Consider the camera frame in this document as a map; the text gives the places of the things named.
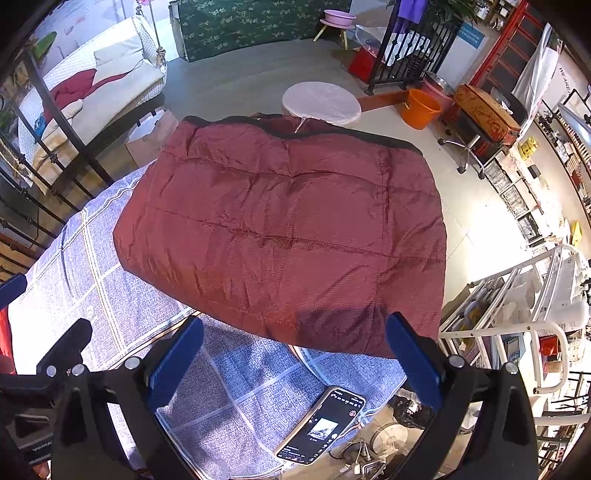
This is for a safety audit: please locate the black metal fence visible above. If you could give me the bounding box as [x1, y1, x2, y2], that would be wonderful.
[368, 21, 462, 90]

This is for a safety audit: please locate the clear storage drawer unit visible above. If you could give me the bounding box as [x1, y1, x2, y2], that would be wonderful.
[485, 152, 532, 217]

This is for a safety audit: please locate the black smartphone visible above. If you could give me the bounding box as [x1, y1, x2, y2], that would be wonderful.
[274, 385, 366, 463]

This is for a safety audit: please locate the round white stool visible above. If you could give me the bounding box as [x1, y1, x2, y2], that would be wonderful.
[281, 80, 362, 125]

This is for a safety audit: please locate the white metal cart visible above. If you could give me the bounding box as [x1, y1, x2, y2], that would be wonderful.
[438, 244, 591, 416]

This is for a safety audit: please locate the white hanging cloth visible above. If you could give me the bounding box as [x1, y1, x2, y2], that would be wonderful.
[512, 34, 559, 112]

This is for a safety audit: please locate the blue plaid sheet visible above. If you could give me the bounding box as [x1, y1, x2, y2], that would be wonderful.
[8, 164, 407, 480]

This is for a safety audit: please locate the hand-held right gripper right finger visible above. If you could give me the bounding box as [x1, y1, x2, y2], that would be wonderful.
[385, 311, 539, 480]

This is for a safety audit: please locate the orange bucket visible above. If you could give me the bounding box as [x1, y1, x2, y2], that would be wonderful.
[400, 89, 443, 131]

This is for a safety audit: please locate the purple hanging cloth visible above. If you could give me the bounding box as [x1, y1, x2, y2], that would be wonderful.
[397, 0, 428, 24]

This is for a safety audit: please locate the green patterned cloth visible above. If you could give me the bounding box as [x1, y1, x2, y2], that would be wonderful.
[178, 0, 352, 63]

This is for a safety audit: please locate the black iron railing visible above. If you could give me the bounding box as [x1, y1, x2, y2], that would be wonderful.
[0, 46, 116, 282]

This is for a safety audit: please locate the white swing sofa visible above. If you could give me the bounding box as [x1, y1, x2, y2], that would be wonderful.
[16, 16, 168, 185]

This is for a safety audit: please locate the red shelf frame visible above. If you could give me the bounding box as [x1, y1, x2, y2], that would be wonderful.
[468, 0, 550, 88]

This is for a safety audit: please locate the red bin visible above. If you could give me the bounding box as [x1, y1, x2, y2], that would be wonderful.
[348, 46, 382, 79]

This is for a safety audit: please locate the pink stool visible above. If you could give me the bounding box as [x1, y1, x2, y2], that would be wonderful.
[314, 9, 357, 49]

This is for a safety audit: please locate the pink bucket with metal basin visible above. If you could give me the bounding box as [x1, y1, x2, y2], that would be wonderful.
[422, 71, 455, 109]

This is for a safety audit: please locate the floor fan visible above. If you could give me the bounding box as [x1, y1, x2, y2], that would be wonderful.
[369, 422, 416, 457]

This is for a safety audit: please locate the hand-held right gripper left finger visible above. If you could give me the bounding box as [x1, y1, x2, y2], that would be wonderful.
[51, 316, 205, 480]

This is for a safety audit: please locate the office chair with orange cushion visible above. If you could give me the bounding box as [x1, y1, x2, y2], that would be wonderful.
[438, 84, 522, 180]

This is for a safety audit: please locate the maroon quilted jacket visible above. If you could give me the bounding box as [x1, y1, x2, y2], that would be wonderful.
[112, 114, 448, 358]

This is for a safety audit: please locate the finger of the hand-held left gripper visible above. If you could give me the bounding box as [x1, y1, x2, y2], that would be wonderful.
[36, 318, 93, 376]
[0, 273, 28, 311]

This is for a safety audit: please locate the red puffer jacket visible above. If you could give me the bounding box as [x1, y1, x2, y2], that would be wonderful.
[0, 308, 17, 374]

